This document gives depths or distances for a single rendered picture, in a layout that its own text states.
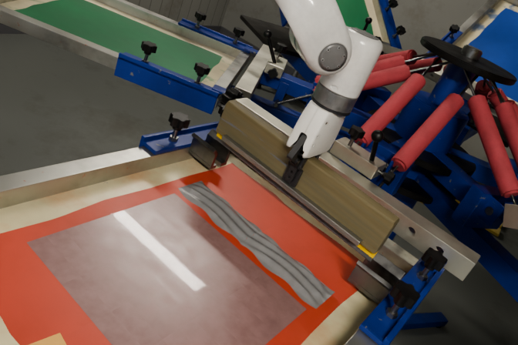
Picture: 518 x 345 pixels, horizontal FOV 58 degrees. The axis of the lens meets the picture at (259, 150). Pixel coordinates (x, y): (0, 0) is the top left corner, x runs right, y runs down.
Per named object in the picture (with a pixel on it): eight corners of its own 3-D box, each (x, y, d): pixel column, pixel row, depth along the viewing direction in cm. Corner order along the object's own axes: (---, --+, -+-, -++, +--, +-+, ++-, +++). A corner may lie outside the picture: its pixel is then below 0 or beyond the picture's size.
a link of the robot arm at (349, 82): (312, 17, 70) (296, 1, 78) (285, 79, 75) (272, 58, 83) (394, 45, 75) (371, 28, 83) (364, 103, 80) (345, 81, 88)
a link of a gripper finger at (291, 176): (296, 149, 87) (283, 178, 90) (287, 152, 85) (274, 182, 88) (310, 159, 86) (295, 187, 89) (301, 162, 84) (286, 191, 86)
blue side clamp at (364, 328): (369, 371, 74) (390, 343, 71) (344, 349, 76) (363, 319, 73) (428, 293, 98) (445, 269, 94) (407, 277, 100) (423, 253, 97)
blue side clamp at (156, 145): (148, 175, 98) (156, 148, 95) (133, 162, 100) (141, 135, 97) (238, 151, 121) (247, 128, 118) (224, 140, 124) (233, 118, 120)
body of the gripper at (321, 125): (330, 86, 88) (307, 136, 93) (302, 89, 80) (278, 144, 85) (363, 106, 85) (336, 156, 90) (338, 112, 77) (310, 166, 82)
